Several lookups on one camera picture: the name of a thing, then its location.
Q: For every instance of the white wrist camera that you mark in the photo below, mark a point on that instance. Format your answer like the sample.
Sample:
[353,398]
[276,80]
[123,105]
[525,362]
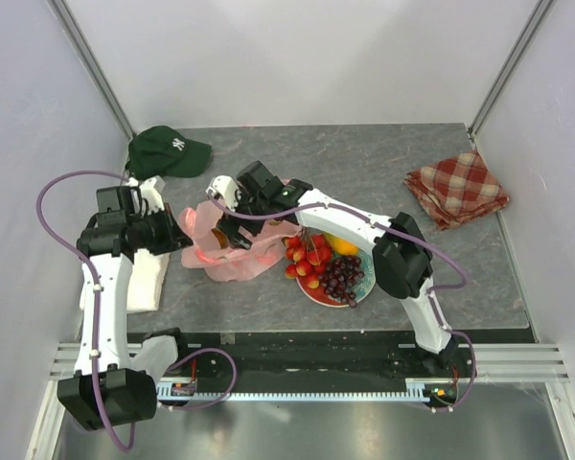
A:
[147,194]
[226,188]

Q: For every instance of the dark red fake grape bunch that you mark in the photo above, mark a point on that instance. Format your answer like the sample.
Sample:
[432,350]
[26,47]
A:
[339,279]

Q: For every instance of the yellow fake lemon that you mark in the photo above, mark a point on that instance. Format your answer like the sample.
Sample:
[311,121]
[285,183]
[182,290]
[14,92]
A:
[221,238]

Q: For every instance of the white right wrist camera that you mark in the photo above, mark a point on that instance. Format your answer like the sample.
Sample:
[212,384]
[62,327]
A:
[226,188]

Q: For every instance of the left aluminium corner post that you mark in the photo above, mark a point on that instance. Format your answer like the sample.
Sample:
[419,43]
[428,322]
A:
[76,36]

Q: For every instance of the aluminium corner post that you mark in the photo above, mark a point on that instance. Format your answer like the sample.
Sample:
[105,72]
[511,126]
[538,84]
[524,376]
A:
[509,66]
[76,36]

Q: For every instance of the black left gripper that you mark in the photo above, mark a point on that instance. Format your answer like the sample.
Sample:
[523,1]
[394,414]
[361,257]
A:
[172,238]

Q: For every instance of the red fake cherry bunch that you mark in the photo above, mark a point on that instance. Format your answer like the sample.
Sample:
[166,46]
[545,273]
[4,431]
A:
[307,255]

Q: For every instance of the pink plastic bag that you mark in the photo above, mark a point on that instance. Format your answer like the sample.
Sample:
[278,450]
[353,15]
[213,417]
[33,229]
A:
[223,265]

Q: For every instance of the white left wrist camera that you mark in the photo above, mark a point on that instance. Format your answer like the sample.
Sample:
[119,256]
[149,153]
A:
[147,194]

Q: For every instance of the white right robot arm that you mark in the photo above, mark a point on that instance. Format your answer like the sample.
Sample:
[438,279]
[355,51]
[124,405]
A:
[401,256]

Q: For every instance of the red and teal floral plate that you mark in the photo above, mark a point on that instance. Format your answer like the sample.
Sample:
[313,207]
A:
[364,287]

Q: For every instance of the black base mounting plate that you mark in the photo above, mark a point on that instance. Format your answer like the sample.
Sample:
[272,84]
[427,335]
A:
[392,355]

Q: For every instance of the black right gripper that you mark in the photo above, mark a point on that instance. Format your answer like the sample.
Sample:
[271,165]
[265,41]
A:
[230,224]

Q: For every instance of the red plaid folded cloth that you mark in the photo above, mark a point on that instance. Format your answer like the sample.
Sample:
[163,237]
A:
[457,190]

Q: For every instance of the right aluminium corner post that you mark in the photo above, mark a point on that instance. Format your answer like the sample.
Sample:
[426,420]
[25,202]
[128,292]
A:
[509,66]

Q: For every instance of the yellow fake mango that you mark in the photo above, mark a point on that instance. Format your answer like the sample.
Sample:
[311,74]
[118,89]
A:
[340,246]

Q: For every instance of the white folded towel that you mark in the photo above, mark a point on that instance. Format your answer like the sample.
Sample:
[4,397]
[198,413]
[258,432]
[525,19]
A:
[141,291]

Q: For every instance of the aluminium frame rail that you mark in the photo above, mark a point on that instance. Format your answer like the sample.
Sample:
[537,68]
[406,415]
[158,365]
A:
[504,363]

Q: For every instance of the dark green baseball cap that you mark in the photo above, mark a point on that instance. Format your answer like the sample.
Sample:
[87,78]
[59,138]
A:
[163,151]

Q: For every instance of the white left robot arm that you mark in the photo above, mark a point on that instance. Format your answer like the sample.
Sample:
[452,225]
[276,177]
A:
[109,385]

